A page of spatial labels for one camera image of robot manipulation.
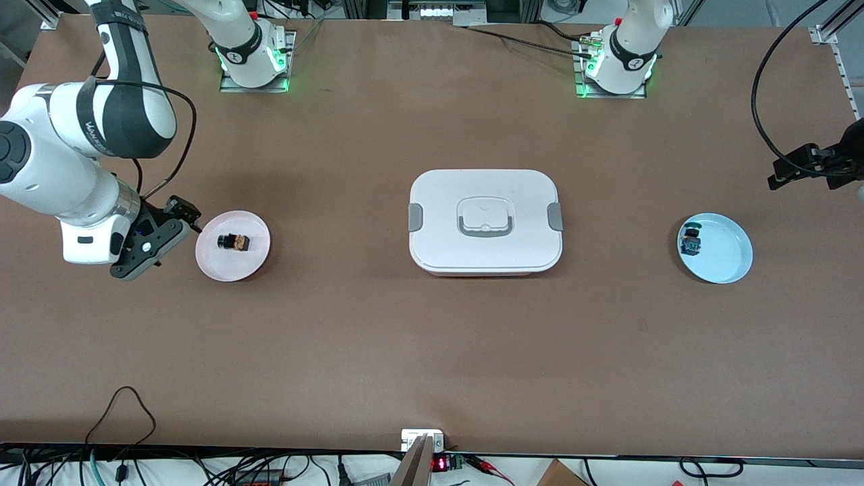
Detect black cable to arm base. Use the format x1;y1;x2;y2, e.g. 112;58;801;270
466;26;595;58

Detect brown cardboard box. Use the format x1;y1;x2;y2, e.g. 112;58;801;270
537;459;588;486

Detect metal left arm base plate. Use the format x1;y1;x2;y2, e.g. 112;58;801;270
572;37;647;100

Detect grey electronics box with lights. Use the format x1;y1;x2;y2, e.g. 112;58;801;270
388;0;487;26

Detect aluminium profile bar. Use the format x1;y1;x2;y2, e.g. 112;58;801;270
390;434;436;486

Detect small white mounting box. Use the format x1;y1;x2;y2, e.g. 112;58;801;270
401;429;445;452

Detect black oval cable loop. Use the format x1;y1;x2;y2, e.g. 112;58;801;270
678;458;745;479

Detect aluminium frame rail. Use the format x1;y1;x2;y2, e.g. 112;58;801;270
809;0;864;122
30;0;65;31

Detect thin black looped cable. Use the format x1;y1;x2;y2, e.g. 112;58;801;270
84;386;157;448

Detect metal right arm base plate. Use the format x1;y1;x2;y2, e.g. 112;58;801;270
219;30;296;93

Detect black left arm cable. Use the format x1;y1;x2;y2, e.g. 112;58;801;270
751;0;831;164

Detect white lunch box grey clips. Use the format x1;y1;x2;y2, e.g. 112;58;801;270
408;169;564;277

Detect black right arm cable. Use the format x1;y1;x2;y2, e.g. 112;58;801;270
91;51;198;201

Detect light blue round plate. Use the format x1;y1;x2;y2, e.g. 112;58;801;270
677;213;754;284

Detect pink round plate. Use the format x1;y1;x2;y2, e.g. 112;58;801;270
195;211;271;282

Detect red clip lead wires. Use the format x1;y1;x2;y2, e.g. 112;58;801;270
466;454;515;486

